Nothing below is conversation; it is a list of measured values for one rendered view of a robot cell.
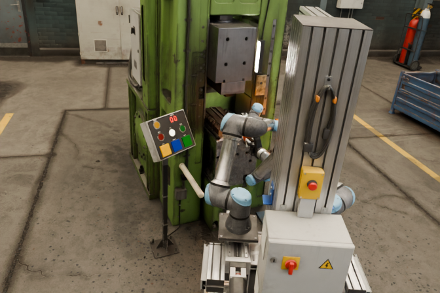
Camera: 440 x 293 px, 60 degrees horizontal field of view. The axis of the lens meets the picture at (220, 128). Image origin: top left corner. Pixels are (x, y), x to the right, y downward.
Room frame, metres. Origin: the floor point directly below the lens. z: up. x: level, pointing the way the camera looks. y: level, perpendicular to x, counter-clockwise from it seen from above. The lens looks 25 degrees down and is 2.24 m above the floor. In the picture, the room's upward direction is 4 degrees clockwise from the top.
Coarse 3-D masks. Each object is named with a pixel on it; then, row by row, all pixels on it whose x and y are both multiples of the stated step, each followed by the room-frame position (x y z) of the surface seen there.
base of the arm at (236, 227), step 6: (228, 216) 1.73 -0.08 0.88; (228, 222) 1.70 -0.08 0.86; (234, 222) 1.68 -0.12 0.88; (240, 222) 1.68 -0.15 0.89; (246, 222) 1.69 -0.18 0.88; (228, 228) 1.69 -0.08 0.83; (234, 228) 1.67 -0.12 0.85; (240, 228) 1.67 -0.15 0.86; (246, 228) 1.69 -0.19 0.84; (240, 234) 1.66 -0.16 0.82
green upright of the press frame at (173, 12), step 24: (168, 0) 3.02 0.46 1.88; (192, 0) 2.71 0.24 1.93; (168, 24) 3.01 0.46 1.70; (192, 24) 2.71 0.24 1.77; (168, 48) 3.01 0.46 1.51; (192, 48) 2.71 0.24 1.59; (168, 72) 3.00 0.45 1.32; (168, 96) 2.93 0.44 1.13; (192, 120) 2.72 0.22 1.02; (168, 168) 2.98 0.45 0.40; (192, 168) 2.73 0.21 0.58; (168, 192) 2.79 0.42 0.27; (192, 192) 2.73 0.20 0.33; (168, 216) 2.77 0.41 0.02; (192, 216) 2.73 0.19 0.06
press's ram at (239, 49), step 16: (224, 32) 2.66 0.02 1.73; (240, 32) 2.72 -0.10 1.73; (208, 48) 2.79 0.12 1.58; (224, 48) 2.66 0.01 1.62; (240, 48) 2.72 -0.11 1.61; (208, 64) 2.77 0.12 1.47; (224, 64) 2.67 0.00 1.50; (240, 64) 2.73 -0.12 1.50; (224, 80) 2.69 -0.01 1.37; (240, 80) 2.73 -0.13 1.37
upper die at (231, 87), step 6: (210, 84) 2.85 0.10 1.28; (216, 84) 2.74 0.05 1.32; (222, 84) 2.67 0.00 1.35; (228, 84) 2.69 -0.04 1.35; (234, 84) 2.71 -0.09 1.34; (240, 84) 2.73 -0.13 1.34; (216, 90) 2.74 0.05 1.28; (222, 90) 2.67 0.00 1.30; (228, 90) 2.69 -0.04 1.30; (234, 90) 2.71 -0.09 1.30; (240, 90) 2.73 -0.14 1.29
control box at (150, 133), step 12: (156, 120) 2.31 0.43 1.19; (168, 120) 2.37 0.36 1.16; (180, 120) 2.44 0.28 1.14; (144, 132) 2.26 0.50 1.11; (156, 132) 2.26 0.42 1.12; (168, 132) 2.32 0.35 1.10; (180, 132) 2.39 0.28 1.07; (156, 144) 2.21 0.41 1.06; (192, 144) 2.41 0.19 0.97; (156, 156) 2.18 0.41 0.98; (168, 156) 2.22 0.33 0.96
